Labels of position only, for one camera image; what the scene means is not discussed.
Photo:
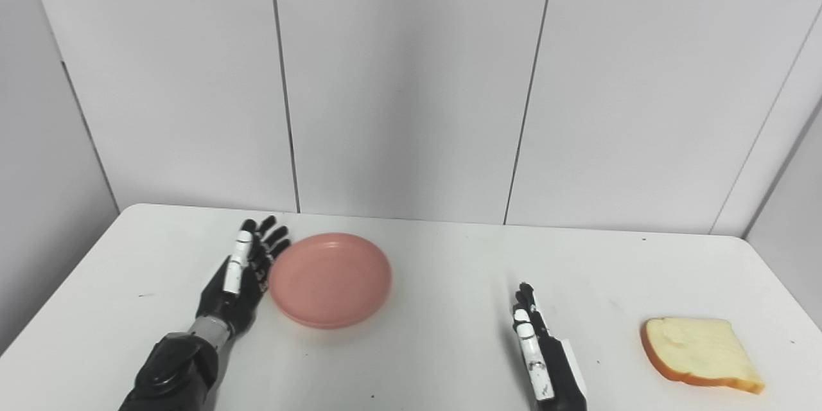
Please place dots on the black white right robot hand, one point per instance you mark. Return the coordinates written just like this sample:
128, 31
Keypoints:
559, 372

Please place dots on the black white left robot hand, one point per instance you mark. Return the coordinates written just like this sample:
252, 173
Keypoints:
241, 302

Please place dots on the pink round plate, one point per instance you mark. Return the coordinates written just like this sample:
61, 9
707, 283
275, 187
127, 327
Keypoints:
331, 279

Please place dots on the slice of white bread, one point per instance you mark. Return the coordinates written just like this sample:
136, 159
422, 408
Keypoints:
697, 350

